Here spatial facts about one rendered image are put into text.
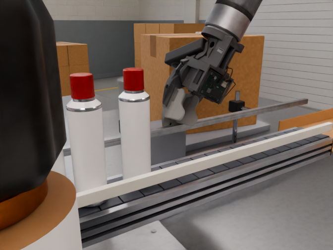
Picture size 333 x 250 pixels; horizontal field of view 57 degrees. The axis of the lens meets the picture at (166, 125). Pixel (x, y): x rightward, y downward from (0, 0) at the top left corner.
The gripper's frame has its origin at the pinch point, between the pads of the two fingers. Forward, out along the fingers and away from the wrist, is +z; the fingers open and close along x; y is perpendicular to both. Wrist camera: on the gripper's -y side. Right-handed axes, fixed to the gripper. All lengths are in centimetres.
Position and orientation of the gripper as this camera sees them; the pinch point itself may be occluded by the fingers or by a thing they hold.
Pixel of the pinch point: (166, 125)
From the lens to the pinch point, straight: 61.5
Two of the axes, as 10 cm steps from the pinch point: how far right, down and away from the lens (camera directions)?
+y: 5.1, 3.8, -7.7
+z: -4.6, 8.8, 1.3
